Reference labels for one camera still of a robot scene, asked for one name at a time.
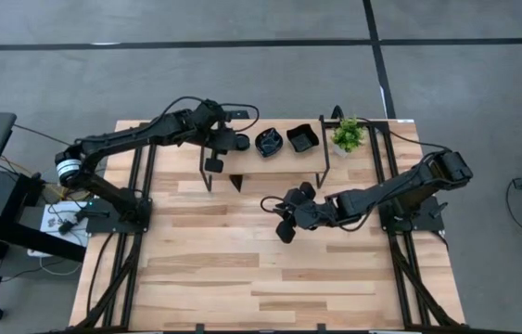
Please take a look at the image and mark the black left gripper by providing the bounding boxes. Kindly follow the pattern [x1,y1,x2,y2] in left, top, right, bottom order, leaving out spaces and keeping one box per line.
[190,99,248,174]

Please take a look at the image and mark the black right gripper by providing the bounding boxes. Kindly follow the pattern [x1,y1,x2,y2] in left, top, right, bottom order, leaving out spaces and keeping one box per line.
[273,181,336,245]

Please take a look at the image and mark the black leaf-shaped mini plate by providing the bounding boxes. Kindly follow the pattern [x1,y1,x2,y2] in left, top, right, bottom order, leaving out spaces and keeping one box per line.
[253,126,285,158]

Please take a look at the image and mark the black square mini plate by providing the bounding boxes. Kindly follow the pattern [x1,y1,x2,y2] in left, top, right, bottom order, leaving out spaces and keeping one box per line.
[286,122,321,154]

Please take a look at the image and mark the wooden shelf with black legs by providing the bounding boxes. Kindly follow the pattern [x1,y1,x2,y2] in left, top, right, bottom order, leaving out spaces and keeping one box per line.
[198,115,331,192]

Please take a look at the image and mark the green plant in white pot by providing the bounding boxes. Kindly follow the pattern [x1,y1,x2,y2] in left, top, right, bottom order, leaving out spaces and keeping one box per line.
[331,115,367,158]

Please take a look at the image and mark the white printed sheet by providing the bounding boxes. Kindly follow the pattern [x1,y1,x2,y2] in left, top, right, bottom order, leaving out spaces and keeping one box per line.
[40,199,90,247]

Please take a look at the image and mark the black computer box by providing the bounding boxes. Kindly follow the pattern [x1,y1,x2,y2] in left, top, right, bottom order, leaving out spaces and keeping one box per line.
[0,170,45,219]

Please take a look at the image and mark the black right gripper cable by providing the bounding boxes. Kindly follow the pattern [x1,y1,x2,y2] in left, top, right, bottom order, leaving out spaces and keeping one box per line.
[260,195,290,216]

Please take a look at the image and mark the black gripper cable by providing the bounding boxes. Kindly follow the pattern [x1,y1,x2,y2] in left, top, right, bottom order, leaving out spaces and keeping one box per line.
[220,102,261,134]
[260,195,290,216]

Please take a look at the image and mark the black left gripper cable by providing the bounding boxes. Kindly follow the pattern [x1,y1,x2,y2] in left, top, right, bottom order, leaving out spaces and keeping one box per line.
[220,102,261,134]

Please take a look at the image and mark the black aluminium table frame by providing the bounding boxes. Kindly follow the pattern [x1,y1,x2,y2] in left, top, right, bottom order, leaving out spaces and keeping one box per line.
[72,119,465,333]

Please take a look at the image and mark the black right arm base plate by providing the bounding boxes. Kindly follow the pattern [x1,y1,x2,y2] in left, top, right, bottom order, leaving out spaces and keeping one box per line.
[377,194,450,233]

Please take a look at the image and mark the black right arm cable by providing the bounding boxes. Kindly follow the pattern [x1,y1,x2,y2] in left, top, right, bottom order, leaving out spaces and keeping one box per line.
[361,118,452,153]

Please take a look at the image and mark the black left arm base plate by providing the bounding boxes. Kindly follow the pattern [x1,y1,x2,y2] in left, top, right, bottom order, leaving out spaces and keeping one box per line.
[86,199,153,234]

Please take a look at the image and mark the yellow cable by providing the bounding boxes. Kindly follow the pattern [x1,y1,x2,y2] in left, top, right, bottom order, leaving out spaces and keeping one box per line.
[0,157,81,200]

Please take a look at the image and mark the black desk leg frame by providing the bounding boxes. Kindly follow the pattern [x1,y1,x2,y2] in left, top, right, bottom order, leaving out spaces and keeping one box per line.
[0,217,88,324]

